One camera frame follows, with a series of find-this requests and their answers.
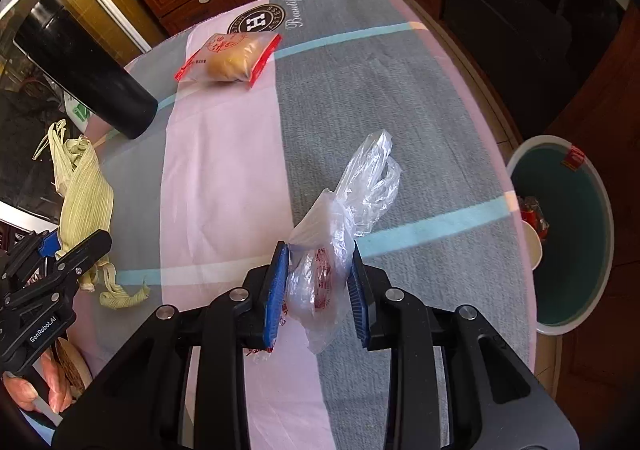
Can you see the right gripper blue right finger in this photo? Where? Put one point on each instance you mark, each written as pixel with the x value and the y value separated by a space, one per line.
pixel 362 300

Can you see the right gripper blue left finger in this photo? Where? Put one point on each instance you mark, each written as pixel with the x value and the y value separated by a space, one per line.
pixel 272 294

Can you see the clear plastic bag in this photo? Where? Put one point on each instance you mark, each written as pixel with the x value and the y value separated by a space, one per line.
pixel 321 246

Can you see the green corn husks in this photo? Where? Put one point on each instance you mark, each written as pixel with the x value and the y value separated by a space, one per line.
pixel 88 203

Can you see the white floral paper cup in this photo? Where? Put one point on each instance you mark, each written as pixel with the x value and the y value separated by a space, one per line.
pixel 533 244

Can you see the red snack wrapper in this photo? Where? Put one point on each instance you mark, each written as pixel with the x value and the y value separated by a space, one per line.
pixel 531 213

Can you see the teal trash bin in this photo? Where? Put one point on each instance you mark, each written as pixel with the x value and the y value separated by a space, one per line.
pixel 577 254

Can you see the person's left hand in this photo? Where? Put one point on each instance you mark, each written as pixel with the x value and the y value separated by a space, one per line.
pixel 24 394

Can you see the wooden bowl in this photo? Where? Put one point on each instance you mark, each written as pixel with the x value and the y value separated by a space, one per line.
pixel 75 368

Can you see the plaid tablecloth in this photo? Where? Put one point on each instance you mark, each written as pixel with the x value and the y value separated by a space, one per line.
pixel 226 171

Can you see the packaged bread bun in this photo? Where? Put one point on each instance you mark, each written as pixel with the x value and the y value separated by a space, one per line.
pixel 232 57

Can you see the black thermos bottle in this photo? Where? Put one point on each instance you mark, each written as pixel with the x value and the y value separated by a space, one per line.
pixel 56 43

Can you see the black built-in oven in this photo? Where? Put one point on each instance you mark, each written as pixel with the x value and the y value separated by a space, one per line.
pixel 535 53

